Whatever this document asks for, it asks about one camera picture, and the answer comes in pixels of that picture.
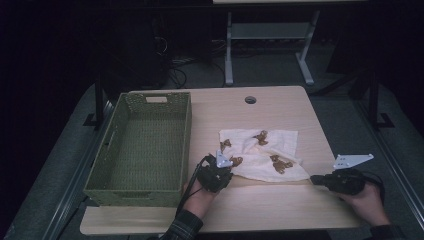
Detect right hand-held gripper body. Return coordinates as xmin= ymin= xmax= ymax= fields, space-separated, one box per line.
xmin=321 ymin=153 xmax=375 ymax=196

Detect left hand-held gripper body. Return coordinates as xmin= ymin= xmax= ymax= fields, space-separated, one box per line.
xmin=197 ymin=149 xmax=235 ymax=194

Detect white towel with brown bears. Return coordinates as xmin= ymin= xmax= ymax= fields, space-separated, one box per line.
xmin=218 ymin=128 xmax=311 ymax=184

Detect person's left hand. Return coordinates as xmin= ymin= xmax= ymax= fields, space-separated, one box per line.
xmin=182 ymin=179 xmax=218 ymax=220

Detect person's right hand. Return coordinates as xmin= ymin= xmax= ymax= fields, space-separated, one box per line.
xmin=339 ymin=184 xmax=391 ymax=227

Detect green woven basket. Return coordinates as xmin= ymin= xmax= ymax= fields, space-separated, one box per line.
xmin=82 ymin=91 xmax=193 ymax=208

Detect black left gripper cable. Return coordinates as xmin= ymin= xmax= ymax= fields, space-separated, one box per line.
xmin=174 ymin=155 xmax=210 ymax=218

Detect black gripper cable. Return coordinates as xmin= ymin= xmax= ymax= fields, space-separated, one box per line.
xmin=361 ymin=170 xmax=387 ymax=205
xmin=174 ymin=155 xmax=210 ymax=218

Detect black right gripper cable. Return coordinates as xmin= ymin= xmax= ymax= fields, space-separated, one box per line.
xmin=361 ymin=170 xmax=387 ymax=205

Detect aluminium rail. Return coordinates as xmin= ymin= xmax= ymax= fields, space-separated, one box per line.
xmin=42 ymin=99 xmax=115 ymax=240
xmin=354 ymin=99 xmax=424 ymax=232

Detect black stand post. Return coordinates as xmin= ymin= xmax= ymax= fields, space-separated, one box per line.
xmin=367 ymin=70 xmax=396 ymax=130
xmin=82 ymin=70 xmax=106 ymax=128

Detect black floor cables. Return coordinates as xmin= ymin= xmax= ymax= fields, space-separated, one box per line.
xmin=167 ymin=57 xmax=188 ymax=90

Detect grey metal table frame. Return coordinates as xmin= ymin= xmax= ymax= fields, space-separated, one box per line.
xmin=224 ymin=9 xmax=321 ymax=87

